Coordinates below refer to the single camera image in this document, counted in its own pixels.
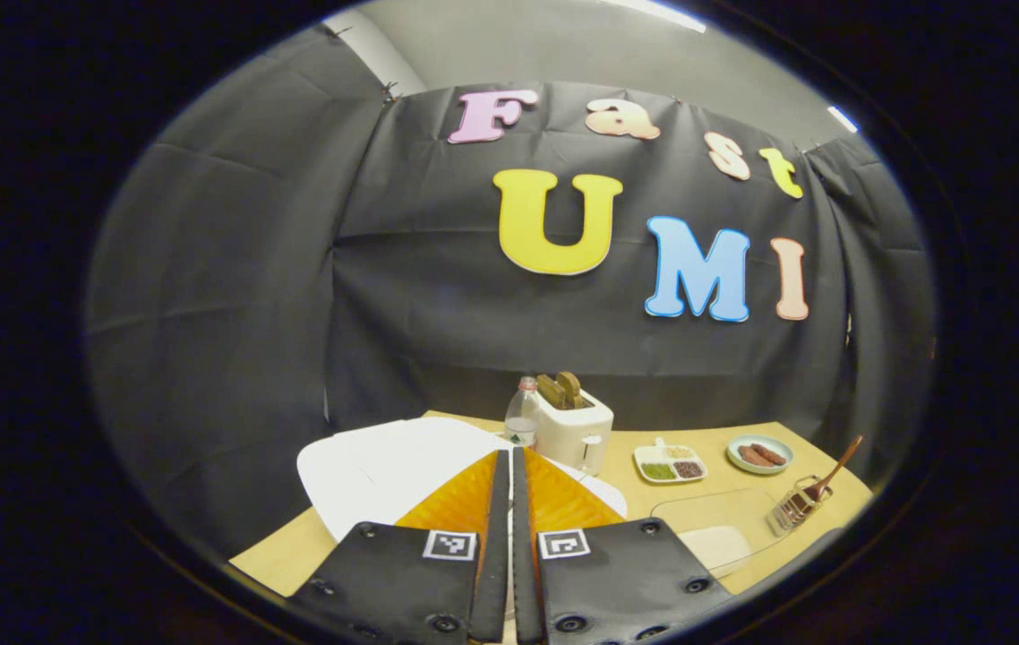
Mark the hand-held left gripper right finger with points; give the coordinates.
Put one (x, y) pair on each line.
(523, 555)

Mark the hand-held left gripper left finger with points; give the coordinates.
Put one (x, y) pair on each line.
(496, 555)

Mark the white rice cooker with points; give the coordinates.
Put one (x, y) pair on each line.
(384, 475)

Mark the brown wooden spoon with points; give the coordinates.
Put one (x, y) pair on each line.
(836, 466)

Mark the white toaster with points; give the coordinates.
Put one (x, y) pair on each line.
(572, 434)

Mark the clear plastic water bottle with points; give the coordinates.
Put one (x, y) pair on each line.
(520, 421)

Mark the green beans pile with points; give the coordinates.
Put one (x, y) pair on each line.
(657, 470)

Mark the brown toast slice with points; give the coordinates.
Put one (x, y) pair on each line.
(550, 391)
(571, 387)

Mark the white divided dish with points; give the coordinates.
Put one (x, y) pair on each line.
(653, 451)

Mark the yellow beans pile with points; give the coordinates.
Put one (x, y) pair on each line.
(678, 451)

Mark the dark red beans pile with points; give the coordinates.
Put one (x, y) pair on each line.
(689, 468)

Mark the red meat piece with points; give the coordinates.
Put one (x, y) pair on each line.
(771, 454)
(753, 458)

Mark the pale green plate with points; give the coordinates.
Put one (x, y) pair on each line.
(783, 445)

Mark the black backdrop cloth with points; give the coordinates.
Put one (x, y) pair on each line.
(295, 269)

